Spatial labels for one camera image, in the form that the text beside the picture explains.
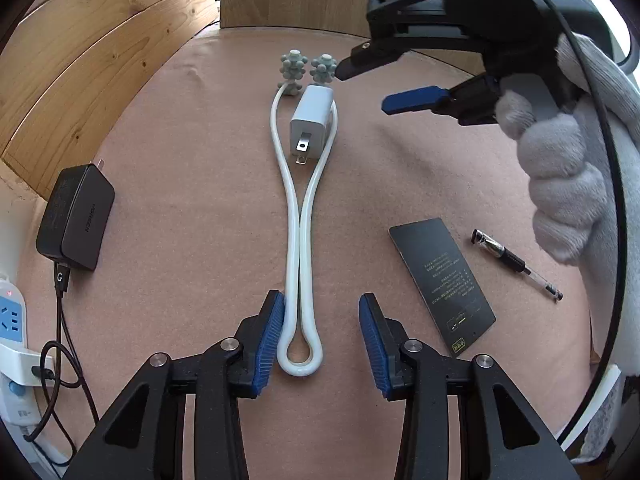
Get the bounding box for white usb charger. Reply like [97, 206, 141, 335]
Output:
[290, 84, 334, 165]

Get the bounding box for black gel pen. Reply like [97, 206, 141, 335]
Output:
[471, 229, 564, 302]

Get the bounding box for right white gloved hand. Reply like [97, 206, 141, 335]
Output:
[496, 36, 639, 376]

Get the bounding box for black card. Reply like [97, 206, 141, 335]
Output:
[390, 218, 496, 356]

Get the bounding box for white power strip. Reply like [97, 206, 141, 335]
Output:
[0, 275, 41, 427]

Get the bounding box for black power adapter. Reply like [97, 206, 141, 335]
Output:
[36, 162, 115, 271]

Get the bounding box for pine wood panel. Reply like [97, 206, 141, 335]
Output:
[1, 0, 218, 198]

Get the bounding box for black adapter cable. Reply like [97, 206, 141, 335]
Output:
[22, 261, 101, 453]

